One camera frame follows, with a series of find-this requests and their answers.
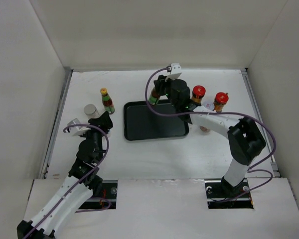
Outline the black plastic tray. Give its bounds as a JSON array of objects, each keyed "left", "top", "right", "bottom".
[{"left": 124, "top": 101, "right": 189, "bottom": 141}]

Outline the left red lid jar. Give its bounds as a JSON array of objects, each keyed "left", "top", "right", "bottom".
[{"left": 191, "top": 85, "right": 206, "bottom": 104}]

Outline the front blue label jar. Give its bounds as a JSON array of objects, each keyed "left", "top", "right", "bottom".
[{"left": 106, "top": 130, "right": 112, "bottom": 137}]

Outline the front white lid spice jar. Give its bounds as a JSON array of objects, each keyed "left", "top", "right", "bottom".
[{"left": 199, "top": 126, "right": 210, "bottom": 133}]

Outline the red lid jar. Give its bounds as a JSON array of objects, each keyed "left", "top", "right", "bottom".
[
  {"left": 213, "top": 92, "right": 229, "bottom": 112},
  {"left": 191, "top": 85, "right": 206, "bottom": 104}
]

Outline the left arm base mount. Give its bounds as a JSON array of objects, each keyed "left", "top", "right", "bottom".
[{"left": 79, "top": 180, "right": 118, "bottom": 210}]

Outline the rear silver lid jar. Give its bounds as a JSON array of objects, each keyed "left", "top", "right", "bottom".
[{"left": 84, "top": 104, "right": 100, "bottom": 119}]

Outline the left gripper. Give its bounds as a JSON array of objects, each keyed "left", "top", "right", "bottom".
[{"left": 80, "top": 112, "right": 112, "bottom": 162}]

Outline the right red lid jar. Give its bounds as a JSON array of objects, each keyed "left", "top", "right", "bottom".
[{"left": 213, "top": 92, "right": 229, "bottom": 112}]

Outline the green sauce bottle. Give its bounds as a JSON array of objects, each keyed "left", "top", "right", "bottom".
[
  {"left": 148, "top": 87, "right": 160, "bottom": 105},
  {"left": 100, "top": 88, "right": 115, "bottom": 114}
]

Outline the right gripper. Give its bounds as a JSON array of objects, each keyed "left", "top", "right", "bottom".
[{"left": 153, "top": 74, "right": 179, "bottom": 110}]

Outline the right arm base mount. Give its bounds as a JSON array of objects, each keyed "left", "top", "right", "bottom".
[{"left": 205, "top": 179, "right": 254, "bottom": 209}]

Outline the white lid spice jar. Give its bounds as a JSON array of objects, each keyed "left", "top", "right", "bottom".
[
  {"left": 202, "top": 101, "right": 215, "bottom": 111},
  {"left": 199, "top": 126, "right": 210, "bottom": 133}
]

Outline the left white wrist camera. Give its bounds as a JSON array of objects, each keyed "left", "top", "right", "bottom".
[{"left": 63, "top": 118, "right": 89, "bottom": 136}]

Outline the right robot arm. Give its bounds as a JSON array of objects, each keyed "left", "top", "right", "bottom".
[{"left": 149, "top": 75, "right": 266, "bottom": 197}]

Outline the rear white lid spice jar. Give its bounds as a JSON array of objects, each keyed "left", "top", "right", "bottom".
[{"left": 202, "top": 101, "right": 215, "bottom": 111}]

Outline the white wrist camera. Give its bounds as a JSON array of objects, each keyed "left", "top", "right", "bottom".
[
  {"left": 165, "top": 63, "right": 182, "bottom": 81},
  {"left": 63, "top": 118, "right": 89, "bottom": 136}
]

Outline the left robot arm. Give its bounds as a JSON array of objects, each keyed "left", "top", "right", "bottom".
[{"left": 16, "top": 112, "right": 113, "bottom": 239}]

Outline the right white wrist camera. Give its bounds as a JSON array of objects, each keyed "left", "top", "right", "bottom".
[{"left": 165, "top": 63, "right": 182, "bottom": 81}]

